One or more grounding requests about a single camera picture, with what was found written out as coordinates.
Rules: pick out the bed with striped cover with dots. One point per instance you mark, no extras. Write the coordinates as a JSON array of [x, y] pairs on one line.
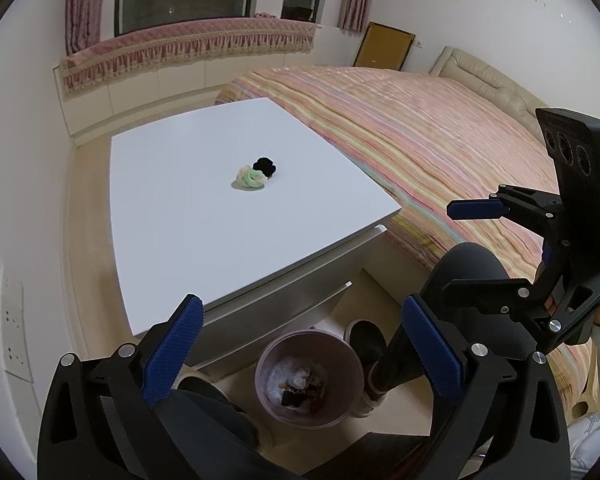
[[405, 125]]

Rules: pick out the small white wall socket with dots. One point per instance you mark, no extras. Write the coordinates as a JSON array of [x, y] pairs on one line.
[[418, 43]]

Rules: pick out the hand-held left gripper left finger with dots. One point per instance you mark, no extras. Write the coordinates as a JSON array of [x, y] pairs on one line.
[[175, 350]]

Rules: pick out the green white scrunchie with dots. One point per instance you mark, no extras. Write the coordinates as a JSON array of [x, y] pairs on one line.
[[250, 178]]

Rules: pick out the person's leg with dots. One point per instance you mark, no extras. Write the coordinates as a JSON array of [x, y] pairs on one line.
[[460, 270], [205, 425]]

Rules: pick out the person's right leg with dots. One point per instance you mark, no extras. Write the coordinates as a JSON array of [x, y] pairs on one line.
[[460, 270]]

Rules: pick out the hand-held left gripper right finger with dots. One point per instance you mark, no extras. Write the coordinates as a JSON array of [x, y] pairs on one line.
[[432, 350]]

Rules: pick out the beige padded bed headboard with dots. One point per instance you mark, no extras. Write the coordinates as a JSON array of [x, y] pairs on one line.
[[495, 80]]

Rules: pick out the pink trash bin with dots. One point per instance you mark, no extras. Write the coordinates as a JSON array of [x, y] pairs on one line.
[[337, 360]]

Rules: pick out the dark slipper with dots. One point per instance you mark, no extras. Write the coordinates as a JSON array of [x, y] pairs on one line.
[[365, 340]]

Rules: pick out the white window seat cabinet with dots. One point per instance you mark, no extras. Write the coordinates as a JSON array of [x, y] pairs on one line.
[[145, 90]]

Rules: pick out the black fuzzy scrunchie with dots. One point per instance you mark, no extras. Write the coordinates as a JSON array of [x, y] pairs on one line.
[[265, 164]]

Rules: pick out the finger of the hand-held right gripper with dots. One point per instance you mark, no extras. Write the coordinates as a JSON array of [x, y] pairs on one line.
[[490, 295], [475, 209]]

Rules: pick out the white tissue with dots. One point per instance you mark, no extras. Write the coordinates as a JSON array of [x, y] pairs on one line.
[[290, 372]]

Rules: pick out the pink fringed window seat cushion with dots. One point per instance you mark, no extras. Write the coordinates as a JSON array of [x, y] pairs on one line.
[[190, 42]]

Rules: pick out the brown framed board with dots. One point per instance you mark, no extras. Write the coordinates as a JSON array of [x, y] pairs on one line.
[[382, 46]]

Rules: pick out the white drawer table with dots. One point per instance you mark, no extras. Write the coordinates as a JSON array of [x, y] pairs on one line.
[[205, 220]]

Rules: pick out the person's left leg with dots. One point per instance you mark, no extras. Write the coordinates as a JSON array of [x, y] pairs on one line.
[[205, 425]]

